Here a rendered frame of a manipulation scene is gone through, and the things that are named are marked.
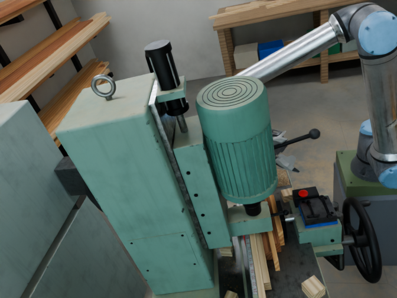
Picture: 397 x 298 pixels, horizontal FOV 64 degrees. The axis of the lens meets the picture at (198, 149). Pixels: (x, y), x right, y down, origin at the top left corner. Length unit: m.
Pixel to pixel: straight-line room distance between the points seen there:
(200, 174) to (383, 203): 1.13
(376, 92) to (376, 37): 0.21
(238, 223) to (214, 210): 0.13
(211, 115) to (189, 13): 3.52
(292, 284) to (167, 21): 3.69
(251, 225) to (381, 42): 0.69
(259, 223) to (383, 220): 0.95
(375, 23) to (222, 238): 0.80
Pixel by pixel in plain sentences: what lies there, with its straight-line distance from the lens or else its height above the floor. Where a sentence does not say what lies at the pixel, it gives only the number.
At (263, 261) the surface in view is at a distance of 1.06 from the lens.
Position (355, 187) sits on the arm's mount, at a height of 0.62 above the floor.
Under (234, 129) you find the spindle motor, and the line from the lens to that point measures 0.74.
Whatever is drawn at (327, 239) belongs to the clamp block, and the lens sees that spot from 1.16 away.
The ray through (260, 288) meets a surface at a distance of 1.01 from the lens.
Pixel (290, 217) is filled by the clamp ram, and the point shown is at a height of 0.96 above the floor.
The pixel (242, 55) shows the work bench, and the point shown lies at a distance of 3.83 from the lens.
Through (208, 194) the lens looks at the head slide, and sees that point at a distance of 0.90.
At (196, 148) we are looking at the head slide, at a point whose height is 1.37.
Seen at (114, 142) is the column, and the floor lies 1.46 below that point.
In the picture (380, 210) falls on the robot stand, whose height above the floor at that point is 0.48.
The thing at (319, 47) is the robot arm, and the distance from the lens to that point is 1.29.
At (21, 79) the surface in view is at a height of 1.11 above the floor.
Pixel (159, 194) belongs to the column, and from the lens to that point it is 0.85.
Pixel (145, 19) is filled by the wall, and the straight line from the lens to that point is 4.37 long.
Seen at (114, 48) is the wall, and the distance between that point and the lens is 4.66.
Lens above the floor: 1.83
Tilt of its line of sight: 36 degrees down
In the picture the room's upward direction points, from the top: 17 degrees counter-clockwise
